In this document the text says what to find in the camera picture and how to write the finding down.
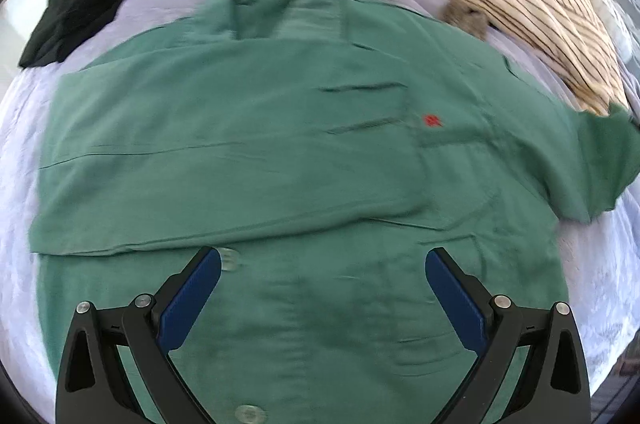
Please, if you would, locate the green button shirt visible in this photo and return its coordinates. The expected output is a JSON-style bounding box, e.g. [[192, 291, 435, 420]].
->
[[27, 0, 640, 424]]

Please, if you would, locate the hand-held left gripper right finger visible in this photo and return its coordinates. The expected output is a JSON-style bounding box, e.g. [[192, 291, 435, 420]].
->
[[424, 247, 592, 424]]

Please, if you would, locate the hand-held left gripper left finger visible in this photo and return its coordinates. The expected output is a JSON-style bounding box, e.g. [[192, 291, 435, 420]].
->
[[55, 245, 222, 424]]

